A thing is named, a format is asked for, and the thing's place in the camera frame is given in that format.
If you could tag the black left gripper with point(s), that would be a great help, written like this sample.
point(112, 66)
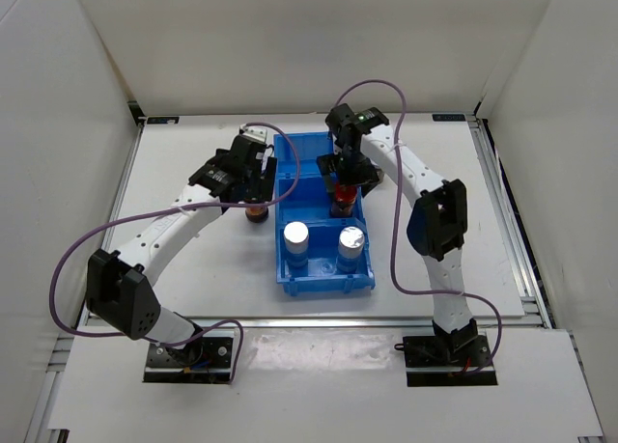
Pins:
point(262, 187)

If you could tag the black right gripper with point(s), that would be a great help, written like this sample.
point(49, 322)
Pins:
point(368, 179)

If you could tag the red lid sauce jar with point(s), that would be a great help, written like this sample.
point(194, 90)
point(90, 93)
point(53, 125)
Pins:
point(345, 202)
point(256, 212)

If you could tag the silver lid peppercorn jar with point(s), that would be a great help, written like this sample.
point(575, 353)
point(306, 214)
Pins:
point(296, 240)
point(350, 248)

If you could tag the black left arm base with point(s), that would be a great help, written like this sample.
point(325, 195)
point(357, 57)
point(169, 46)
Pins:
point(208, 360)

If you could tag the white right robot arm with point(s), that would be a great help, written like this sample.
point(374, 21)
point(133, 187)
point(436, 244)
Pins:
point(364, 149)

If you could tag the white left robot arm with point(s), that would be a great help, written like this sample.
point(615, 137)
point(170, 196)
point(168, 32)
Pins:
point(120, 283)

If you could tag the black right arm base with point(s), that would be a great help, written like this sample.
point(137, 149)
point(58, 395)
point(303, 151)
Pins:
point(429, 363)

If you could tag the blue far storage bin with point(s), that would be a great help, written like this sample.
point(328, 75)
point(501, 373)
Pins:
point(308, 145)

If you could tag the blue storage bin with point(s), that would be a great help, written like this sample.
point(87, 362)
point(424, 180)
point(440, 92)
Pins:
point(308, 145)
point(321, 273)
point(309, 203)

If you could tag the blue middle storage bin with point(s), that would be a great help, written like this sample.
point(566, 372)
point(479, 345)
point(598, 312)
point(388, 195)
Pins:
point(309, 203)

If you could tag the blue near storage bin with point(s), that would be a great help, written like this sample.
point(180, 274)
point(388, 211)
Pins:
point(321, 273)

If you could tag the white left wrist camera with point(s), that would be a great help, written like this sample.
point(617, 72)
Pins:
point(256, 134)

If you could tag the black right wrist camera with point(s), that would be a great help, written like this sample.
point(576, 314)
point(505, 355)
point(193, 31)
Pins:
point(337, 117)

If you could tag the aluminium table edge rail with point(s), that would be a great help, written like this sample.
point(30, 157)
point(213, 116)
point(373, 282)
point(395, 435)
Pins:
point(530, 320)

